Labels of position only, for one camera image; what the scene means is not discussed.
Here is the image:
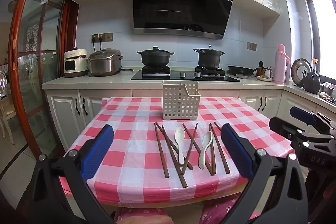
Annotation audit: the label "red white checked tablecloth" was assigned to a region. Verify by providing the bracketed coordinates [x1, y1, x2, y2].
[59, 97, 294, 207]

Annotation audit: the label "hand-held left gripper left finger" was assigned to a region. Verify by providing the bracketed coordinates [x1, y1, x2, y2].
[26, 124, 116, 224]

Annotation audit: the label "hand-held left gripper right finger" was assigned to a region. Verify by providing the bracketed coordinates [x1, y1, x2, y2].
[220, 123, 311, 224]

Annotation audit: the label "black casserole pot with lid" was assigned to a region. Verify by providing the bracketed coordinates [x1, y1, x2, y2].
[136, 46, 174, 67]

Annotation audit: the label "dark framed window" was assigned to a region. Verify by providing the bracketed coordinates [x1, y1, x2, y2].
[301, 0, 336, 83]

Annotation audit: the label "black stockpot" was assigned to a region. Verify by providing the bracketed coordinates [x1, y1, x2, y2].
[193, 45, 225, 69]

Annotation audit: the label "red wooden glass door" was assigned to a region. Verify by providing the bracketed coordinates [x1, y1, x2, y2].
[8, 0, 79, 159]

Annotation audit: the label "pink thermos flask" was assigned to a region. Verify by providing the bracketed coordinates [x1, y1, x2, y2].
[273, 43, 291, 85]

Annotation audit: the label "white plastic utensil basket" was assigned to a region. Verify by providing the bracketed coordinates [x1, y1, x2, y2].
[162, 80, 201, 120]

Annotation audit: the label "black glass gas stove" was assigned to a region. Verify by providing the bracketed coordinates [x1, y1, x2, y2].
[130, 67, 240, 82]

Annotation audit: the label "speckled stone countertop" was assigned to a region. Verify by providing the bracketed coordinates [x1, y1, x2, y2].
[41, 70, 336, 109]

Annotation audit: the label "white countertop cooker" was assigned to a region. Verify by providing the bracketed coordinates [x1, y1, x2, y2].
[63, 49, 89, 78]

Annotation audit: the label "black range hood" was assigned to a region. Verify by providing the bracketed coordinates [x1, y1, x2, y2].
[132, 0, 236, 40]

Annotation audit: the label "triple wall socket panel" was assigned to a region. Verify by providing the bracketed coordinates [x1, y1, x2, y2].
[91, 33, 113, 43]

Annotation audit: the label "white ceramic spoon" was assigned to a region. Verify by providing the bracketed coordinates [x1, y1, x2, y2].
[198, 132, 213, 170]
[175, 127, 186, 165]

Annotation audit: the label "steel rice cooker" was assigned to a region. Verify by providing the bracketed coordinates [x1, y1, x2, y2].
[88, 49, 123, 77]

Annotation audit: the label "black wok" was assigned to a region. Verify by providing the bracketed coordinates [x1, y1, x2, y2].
[227, 65, 259, 77]

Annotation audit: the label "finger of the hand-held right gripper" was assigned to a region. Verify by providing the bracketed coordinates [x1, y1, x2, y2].
[290, 106, 336, 130]
[269, 116, 336, 149]

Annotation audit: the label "black kettle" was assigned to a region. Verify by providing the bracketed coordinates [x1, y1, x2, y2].
[302, 70, 321, 94]

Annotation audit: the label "pink floral pants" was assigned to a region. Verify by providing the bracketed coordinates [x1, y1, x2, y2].
[114, 194, 259, 224]

